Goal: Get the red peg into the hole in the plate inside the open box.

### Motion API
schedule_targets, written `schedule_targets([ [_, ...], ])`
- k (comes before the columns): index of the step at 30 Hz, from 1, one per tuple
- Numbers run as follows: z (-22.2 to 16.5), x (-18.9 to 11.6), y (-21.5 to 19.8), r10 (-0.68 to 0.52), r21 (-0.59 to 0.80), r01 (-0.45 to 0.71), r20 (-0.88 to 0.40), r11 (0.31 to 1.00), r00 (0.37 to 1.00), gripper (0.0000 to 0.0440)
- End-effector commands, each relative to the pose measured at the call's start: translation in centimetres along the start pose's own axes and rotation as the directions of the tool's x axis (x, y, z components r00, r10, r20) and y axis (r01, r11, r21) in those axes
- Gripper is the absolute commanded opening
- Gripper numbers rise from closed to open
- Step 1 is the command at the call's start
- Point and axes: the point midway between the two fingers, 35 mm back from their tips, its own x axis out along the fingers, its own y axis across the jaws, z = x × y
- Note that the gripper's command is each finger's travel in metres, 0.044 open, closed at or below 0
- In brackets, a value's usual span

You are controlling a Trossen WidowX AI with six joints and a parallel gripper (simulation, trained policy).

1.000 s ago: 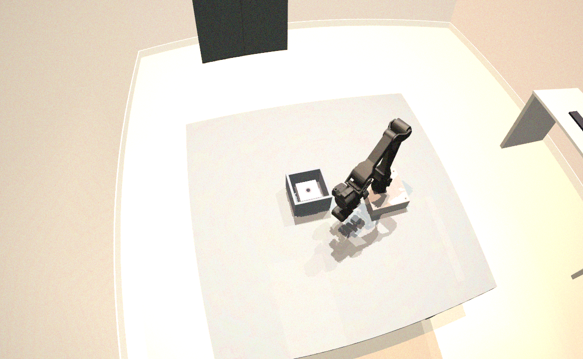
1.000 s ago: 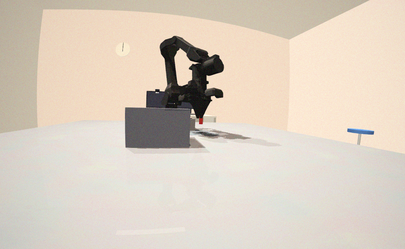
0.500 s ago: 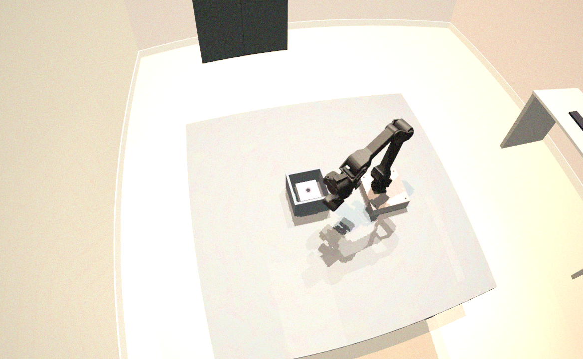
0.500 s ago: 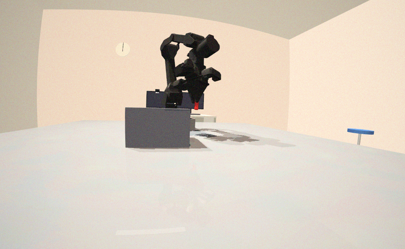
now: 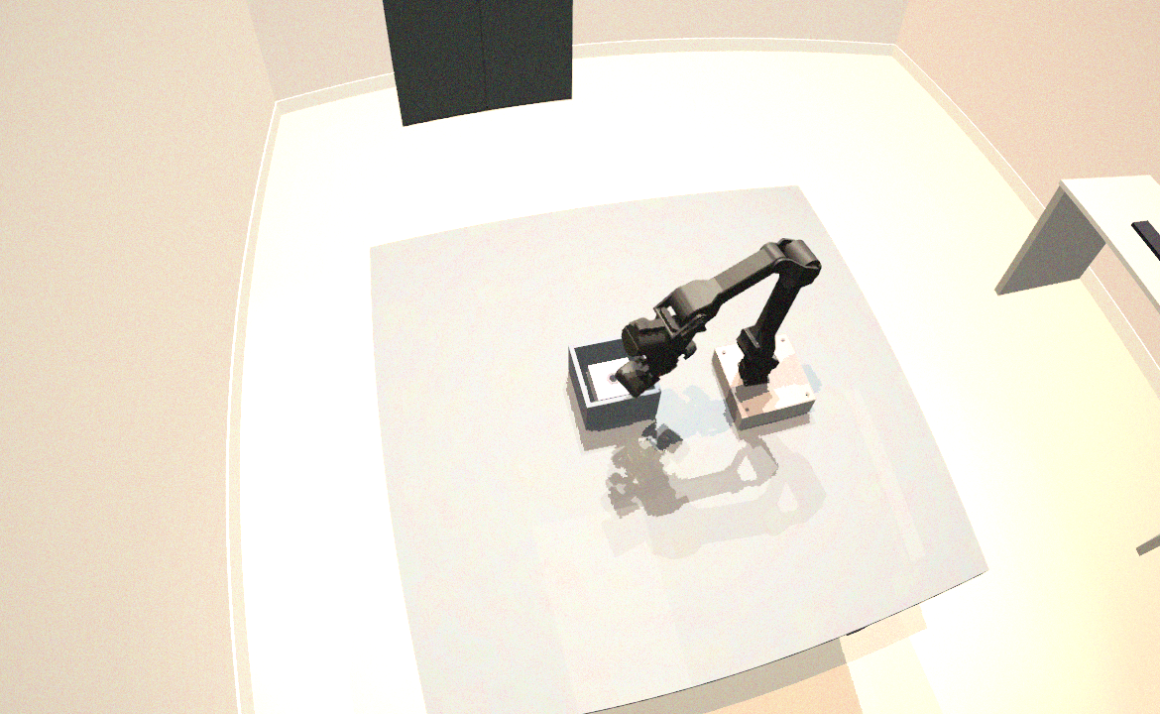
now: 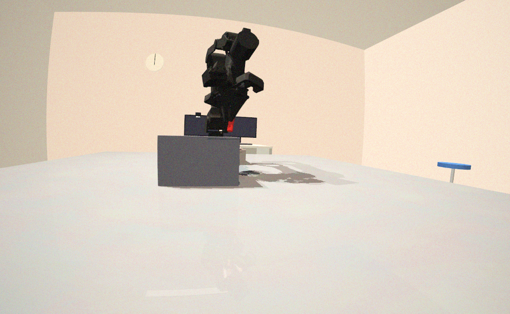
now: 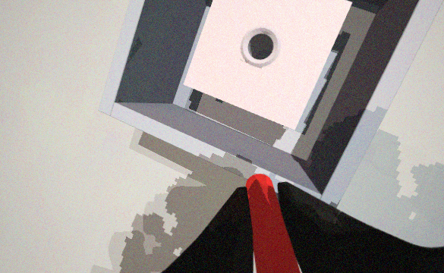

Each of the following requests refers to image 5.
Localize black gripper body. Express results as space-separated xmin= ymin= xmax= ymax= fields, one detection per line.
xmin=615 ymin=340 xmax=697 ymax=398

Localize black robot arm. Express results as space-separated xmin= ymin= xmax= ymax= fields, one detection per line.
xmin=622 ymin=238 xmax=822 ymax=387

